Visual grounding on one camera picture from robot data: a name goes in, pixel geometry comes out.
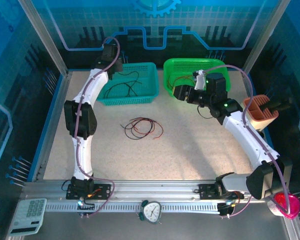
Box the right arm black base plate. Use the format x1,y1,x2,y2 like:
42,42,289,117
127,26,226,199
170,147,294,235
198,183,245,200

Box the beige holder orange top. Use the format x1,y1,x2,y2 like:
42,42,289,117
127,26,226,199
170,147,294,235
242,94,280,131

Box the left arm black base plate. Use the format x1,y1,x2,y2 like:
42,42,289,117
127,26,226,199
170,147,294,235
65,183,112,200

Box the green plastic basket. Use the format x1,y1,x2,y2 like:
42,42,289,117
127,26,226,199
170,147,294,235
163,57,231,99

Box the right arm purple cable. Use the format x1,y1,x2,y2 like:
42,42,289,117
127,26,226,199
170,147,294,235
204,64,291,218

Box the right wrist black cable loop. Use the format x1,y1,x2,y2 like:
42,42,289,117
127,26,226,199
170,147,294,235
196,104,215,120

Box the pink dome lamp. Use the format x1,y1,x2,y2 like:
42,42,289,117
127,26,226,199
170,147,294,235
266,192,300,221

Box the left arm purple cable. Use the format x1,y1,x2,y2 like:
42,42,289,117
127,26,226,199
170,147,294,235
74,36,121,217

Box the teal plastic basket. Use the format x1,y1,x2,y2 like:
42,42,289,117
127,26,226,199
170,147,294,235
96,62,160,106

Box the white calculator green keys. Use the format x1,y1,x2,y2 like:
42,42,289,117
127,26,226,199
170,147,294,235
6,198,48,237

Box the slotted grey cable duct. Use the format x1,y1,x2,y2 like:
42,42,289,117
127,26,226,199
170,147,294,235
45,201,222,214

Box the aluminium frame post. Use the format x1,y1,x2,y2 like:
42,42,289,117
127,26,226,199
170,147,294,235
241,0,291,76
17,0,71,77

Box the white dial clock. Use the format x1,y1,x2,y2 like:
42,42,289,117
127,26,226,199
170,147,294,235
136,199,163,225

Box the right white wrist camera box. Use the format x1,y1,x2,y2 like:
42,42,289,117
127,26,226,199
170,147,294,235
192,69,207,91

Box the aluminium mounting rail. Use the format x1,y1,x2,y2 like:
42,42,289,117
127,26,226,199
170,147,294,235
21,179,291,202

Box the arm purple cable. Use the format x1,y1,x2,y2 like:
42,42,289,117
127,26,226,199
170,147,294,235
74,36,121,217
204,64,291,218

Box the black tool handles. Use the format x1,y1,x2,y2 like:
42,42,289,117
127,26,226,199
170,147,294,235
261,97,293,113

